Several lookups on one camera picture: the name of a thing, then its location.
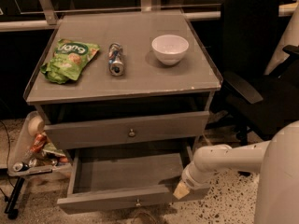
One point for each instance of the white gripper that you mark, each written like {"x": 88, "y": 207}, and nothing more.
{"x": 191, "y": 177}

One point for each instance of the grey drawer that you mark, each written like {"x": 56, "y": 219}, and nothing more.
{"x": 109, "y": 132}
{"x": 109, "y": 178}

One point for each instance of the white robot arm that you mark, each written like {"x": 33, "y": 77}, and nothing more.
{"x": 277, "y": 163}

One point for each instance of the grey drawer cabinet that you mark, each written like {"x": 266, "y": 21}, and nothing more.
{"x": 146, "y": 88}

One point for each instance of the grey top drawer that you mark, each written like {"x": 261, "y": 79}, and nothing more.
{"x": 109, "y": 132}

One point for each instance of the black office chair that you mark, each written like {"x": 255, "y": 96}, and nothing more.
{"x": 258, "y": 102}

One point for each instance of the silver soda can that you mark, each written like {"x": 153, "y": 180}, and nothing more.
{"x": 115, "y": 63}

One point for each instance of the white bowl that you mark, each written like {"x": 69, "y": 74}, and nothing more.
{"x": 169, "y": 49}

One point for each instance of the red soda can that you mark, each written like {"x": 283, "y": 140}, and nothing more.
{"x": 39, "y": 142}

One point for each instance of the clear side bin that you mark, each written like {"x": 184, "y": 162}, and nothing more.
{"x": 49, "y": 160}

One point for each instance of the white ball in bin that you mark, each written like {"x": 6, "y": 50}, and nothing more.
{"x": 36, "y": 125}

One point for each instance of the dark can in bin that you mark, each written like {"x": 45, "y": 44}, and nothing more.
{"x": 20, "y": 167}

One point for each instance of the black stand leg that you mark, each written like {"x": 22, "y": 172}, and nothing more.
{"x": 11, "y": 211}

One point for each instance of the green snack bag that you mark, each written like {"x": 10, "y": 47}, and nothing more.
{"x": 68, "y": 60}

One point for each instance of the metal railing bar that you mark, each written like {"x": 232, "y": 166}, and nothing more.
{"x": 16, "y": 26}

